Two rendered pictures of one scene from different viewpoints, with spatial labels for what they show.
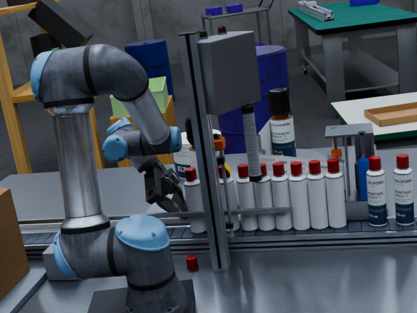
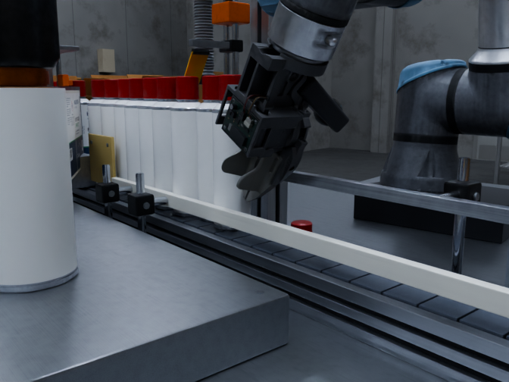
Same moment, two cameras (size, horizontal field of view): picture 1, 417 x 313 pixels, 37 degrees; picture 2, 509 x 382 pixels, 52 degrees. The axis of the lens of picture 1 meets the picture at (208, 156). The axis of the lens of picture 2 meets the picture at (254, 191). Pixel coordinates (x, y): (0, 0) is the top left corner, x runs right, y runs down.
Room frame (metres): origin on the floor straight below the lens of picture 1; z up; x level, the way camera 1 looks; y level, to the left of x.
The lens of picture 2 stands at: (2.32, 0.50, 1.06)
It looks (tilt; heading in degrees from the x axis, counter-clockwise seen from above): 11 degrees down; 217
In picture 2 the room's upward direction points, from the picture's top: straight up
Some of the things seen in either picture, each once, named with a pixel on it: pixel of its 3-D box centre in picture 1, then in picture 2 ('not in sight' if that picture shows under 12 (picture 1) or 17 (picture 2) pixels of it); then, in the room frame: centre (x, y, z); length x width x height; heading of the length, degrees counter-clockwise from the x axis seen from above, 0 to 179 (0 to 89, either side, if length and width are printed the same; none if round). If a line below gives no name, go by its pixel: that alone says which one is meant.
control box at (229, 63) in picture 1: (223, 72); not in sight; (1.65, -0.07, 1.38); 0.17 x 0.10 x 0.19; 131
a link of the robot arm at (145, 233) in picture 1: (142, 247); (432, 98); (1.33, 0.18, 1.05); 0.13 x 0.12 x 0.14; 82
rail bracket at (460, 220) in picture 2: not in sight; (449, 236); (1.76, 0.35, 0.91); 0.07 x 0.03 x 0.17; 166
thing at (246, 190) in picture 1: (246, 197); (169, 143); (1.73, -0.10, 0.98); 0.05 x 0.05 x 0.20
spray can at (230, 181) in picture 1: (227, 198); (188, 146); (1.75, -0.04, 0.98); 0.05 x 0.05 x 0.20
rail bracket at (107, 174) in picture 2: not in sight; (117, 200); (1.78, -0.17, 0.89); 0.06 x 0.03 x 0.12; 166
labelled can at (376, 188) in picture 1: (376, 191); (79, 129); (1.64, -0.46, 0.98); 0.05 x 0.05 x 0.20
